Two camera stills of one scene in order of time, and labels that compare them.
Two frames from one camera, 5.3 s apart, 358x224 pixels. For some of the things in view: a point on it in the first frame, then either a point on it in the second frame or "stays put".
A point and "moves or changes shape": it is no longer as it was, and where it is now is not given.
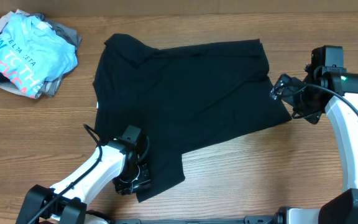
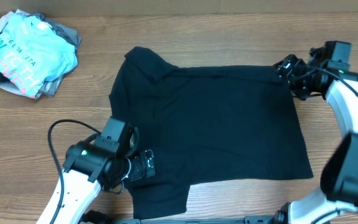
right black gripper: x=312 y=114 -> x=296 y=65
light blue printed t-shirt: x=30 y=53 stays put
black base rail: x=271 y=219 stays put
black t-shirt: x=181 y=97 moves or changes shape
